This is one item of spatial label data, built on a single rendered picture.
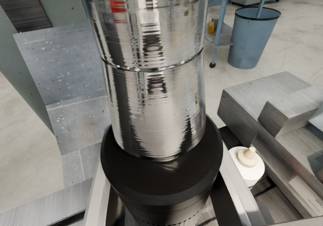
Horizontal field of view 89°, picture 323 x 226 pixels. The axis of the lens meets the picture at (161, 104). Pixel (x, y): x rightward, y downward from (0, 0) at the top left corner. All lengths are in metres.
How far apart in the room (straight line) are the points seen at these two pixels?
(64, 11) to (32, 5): 0.05
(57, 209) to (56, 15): 0.34
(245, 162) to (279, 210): 0.12
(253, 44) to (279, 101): 2.06
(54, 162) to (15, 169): 0.30
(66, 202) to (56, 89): 0.23
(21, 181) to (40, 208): 1.40
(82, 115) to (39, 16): 0.21
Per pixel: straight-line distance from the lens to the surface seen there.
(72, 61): 0.41
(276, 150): 0.28
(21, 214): 0.34
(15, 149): 1.98
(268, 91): 0.34
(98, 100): 0.41
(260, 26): 2.23
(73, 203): 0.31
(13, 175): 1.80
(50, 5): 0.42
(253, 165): 0.21
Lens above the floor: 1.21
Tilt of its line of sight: 43 degrees down
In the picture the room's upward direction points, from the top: 4 degrees counter-clockwise
